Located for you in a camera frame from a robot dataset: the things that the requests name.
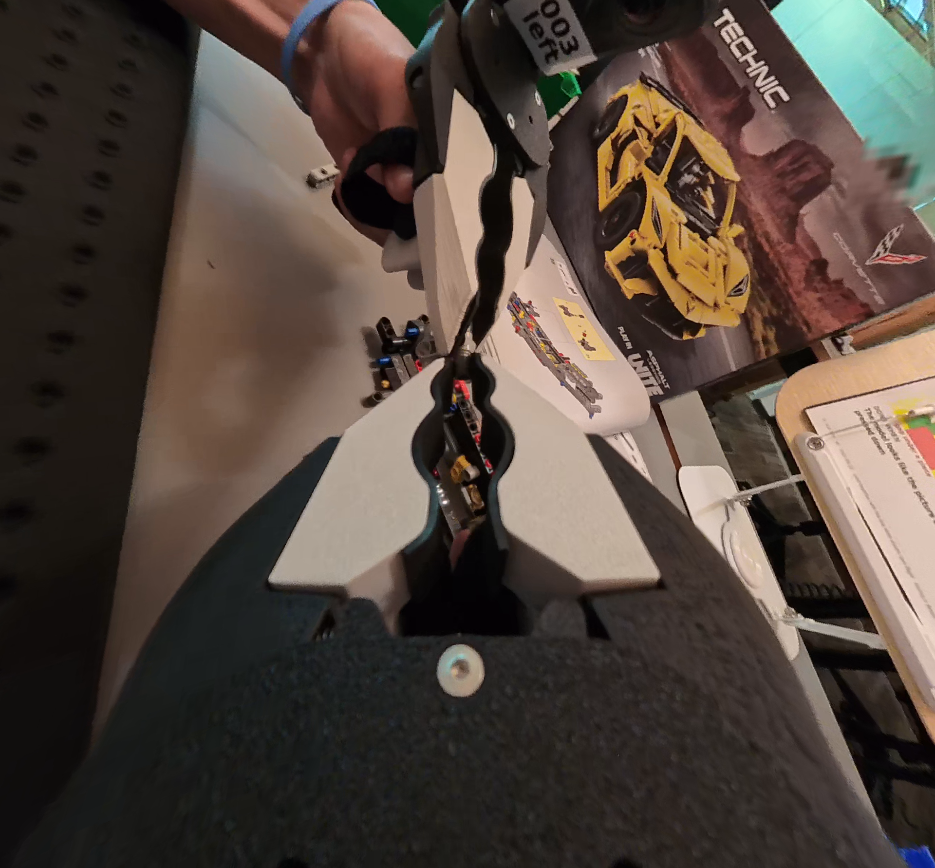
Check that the black lego set box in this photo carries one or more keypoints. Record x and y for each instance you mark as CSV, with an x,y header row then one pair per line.
x,y
803,188

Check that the blue wristband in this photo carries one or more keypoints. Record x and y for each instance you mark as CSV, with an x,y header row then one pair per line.
x,y
292,35

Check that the black perforated panel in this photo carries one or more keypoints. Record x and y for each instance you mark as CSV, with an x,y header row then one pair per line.
x,y
73,298

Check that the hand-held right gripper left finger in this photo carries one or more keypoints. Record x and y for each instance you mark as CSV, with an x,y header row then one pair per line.
x,y
350,517

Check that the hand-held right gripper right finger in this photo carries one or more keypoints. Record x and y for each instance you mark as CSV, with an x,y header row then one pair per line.
x,y
577,517

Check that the small light grey lego piece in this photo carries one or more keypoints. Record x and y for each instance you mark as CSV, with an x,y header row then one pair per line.
x,y
323,176

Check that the person's left hand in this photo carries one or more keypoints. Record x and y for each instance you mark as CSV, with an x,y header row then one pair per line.
x,y
350,79

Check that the white printed sheet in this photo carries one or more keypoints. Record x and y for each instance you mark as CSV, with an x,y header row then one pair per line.
x,y
869,459

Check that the lego instruction booklet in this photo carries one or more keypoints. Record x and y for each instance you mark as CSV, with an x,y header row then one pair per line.
x,y
555,283

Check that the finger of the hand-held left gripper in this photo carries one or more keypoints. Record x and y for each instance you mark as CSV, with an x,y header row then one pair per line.
x,y
529,225
453,225

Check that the multicoloured lego chassis assembly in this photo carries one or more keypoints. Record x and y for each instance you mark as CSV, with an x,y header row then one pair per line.
x,y
398,364

